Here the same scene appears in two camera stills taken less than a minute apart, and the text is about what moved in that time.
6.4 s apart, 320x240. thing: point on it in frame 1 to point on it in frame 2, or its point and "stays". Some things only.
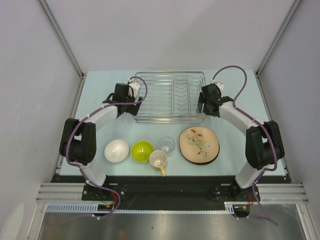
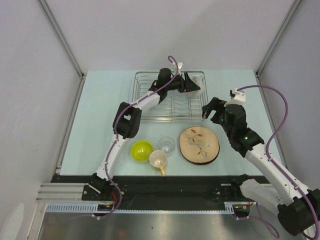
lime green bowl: x=141 y=150 stays
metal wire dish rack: x=170 y=97 stays
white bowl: x=116 y=151 to x=198 y=93
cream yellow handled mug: x=158 y=159 stays
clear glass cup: x=167 y=144 stays
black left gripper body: x=132 y=109 to x=177 y=84
